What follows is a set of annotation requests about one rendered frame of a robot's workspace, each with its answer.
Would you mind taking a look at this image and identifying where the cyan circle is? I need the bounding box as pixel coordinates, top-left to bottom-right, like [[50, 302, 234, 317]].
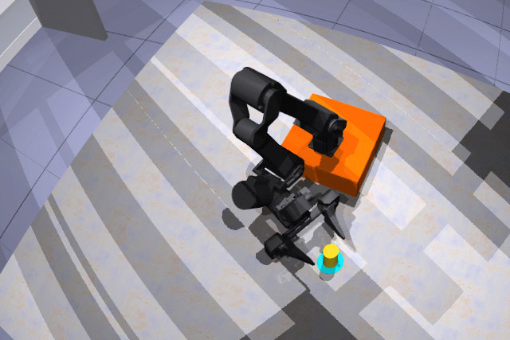
[[317, 253, 343, 274]]

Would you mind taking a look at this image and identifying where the yellow cylinder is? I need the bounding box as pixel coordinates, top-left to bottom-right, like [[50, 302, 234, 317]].
[[323, 244, 339, 268]]

